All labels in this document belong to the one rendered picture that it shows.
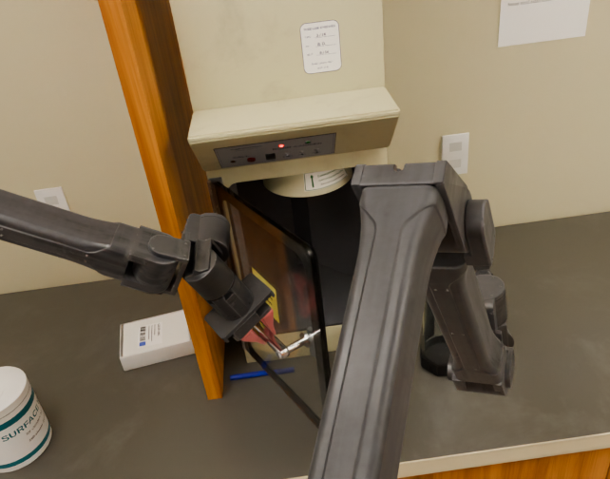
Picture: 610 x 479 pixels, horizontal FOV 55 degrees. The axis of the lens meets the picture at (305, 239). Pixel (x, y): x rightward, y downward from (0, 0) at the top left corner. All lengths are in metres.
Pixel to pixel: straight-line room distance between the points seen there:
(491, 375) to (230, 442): 0.55
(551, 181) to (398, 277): 1.34
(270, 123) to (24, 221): 0.37
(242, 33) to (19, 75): 0.69
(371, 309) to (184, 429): 0.84
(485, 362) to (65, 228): 0.56
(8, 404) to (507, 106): 1.28
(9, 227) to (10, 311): 0.89
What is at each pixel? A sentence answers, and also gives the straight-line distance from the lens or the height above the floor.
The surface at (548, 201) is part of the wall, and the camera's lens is 1.76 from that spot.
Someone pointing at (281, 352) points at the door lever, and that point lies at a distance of 0.91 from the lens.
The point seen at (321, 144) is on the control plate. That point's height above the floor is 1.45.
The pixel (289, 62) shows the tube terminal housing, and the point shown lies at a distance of 0.98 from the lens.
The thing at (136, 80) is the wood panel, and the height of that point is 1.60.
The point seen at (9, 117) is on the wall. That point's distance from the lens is 1.56.
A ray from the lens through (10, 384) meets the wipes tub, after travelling 1.23.
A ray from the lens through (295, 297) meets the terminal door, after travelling 0.90.
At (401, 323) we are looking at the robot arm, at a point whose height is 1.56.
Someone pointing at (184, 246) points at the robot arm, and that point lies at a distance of 0.81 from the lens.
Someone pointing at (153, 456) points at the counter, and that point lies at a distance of 1.19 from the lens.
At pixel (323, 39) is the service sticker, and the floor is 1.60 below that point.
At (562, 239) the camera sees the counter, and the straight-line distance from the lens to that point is 1.67.
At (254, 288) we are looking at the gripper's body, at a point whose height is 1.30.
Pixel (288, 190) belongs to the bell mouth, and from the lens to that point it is 1.09.
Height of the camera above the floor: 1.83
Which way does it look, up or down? 32 degrees down
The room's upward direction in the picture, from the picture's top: 7 degrees counter-clockwise
